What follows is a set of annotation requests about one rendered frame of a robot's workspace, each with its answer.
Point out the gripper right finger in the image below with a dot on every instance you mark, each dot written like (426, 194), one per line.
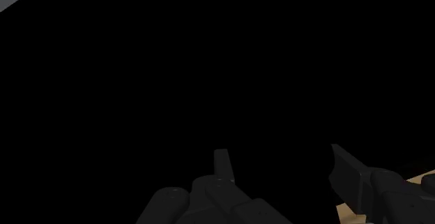
(384, 196)

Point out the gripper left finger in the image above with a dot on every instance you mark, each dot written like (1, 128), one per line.
(217, 199)

